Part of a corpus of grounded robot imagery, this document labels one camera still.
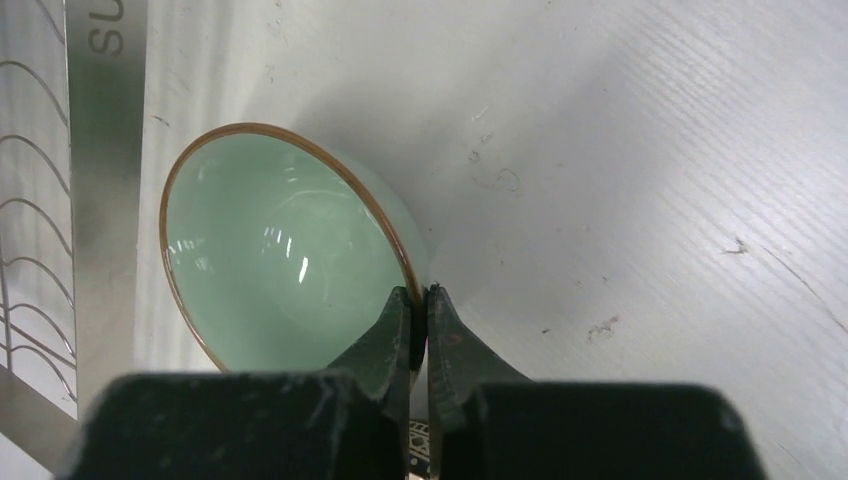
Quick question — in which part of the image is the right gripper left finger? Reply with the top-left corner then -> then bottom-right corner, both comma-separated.
57,287 -> 412,479

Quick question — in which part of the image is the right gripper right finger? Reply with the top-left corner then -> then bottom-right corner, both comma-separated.
426,284 -> 766,479

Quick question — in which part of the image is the mint green bowl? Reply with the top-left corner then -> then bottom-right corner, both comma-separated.
158,122 -> 429,372

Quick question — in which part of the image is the steel two-tier dish rack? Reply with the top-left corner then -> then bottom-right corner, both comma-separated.
1,1 -> 148,479

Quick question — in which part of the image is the dark patterned cream bowl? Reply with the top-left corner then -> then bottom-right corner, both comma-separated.
408,419 -> 430,479

